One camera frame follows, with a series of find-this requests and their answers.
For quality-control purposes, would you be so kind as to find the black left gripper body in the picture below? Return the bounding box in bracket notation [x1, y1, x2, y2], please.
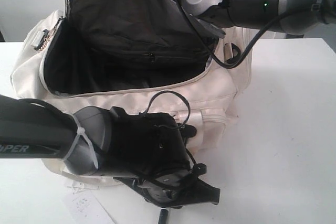
[104, 106, 192, 179]

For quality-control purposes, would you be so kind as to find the black and white marker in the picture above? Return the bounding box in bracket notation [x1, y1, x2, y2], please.
[158, 209, 169, 224]

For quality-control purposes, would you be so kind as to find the cream fabric duffel bag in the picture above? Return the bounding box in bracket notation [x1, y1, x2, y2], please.
[10, 0, 254, 190]

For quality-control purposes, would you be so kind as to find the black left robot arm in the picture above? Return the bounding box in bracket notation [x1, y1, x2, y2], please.
[1, 96, 221, 209]

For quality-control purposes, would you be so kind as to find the white paper hang tag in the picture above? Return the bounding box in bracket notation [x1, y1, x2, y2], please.
[65, 180, 99, 191]

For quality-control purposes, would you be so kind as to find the small white price tag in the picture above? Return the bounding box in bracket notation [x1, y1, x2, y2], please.
[64, 191, 96, 222]

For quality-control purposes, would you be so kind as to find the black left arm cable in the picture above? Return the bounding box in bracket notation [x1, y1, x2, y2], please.
[141, 90, 208, 190]

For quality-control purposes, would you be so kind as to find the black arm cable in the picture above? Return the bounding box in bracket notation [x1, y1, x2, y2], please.
[162, 0, 326, 70]
[141, 90, 208, 190]

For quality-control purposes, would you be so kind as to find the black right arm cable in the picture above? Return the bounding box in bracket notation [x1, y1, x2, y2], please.
[162, 0, 326, 70]

